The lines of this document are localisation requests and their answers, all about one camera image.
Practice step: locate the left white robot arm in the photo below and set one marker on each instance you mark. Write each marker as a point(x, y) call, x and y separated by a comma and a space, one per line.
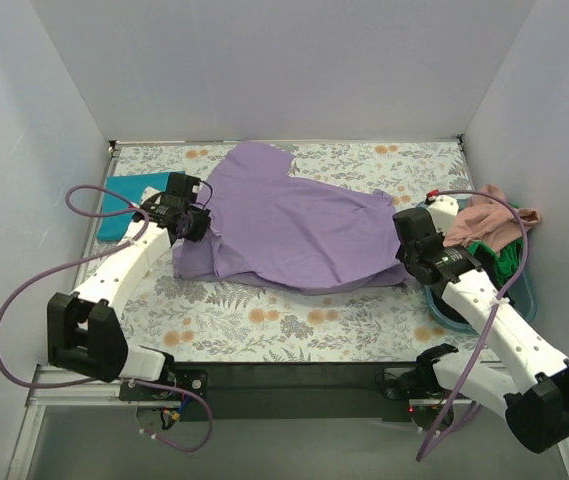
point(84, 334)

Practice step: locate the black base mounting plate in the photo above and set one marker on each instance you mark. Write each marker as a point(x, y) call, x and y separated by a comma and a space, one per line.
point(388, 391)

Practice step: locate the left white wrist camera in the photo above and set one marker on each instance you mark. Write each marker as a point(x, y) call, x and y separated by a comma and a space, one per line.
point(150, 195)

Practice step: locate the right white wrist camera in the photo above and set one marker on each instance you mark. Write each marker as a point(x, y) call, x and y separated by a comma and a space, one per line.
point(443, 210)

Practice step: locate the pink t shirt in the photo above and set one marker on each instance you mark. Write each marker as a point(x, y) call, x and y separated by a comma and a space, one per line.
point(484, 220)

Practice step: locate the teal plastic basket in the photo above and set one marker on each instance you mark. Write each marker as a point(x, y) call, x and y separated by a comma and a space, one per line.
point(521, 296)

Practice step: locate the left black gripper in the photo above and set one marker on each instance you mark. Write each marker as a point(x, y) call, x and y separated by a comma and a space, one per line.
point(198, 223)

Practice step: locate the floral table mat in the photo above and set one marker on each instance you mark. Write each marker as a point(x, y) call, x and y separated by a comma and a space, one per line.
point(218, 321)

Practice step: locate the purple t shirt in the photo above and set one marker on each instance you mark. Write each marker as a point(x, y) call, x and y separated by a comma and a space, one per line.
point(272, 229)

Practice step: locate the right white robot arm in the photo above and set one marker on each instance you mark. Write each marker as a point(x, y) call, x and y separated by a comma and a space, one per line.
point(532, 393)

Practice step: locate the green t shirt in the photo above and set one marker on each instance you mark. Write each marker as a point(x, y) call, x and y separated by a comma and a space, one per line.
point(493, 237)

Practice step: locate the folded teal t shirt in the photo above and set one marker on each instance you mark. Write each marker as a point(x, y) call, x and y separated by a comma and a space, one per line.
point(131, 188)

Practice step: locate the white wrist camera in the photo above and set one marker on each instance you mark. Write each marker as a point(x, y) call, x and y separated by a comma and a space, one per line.
point(443, 210)
point(150, 195)

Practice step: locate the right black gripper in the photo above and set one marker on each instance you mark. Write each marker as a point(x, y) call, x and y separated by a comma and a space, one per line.
point(409, 257)

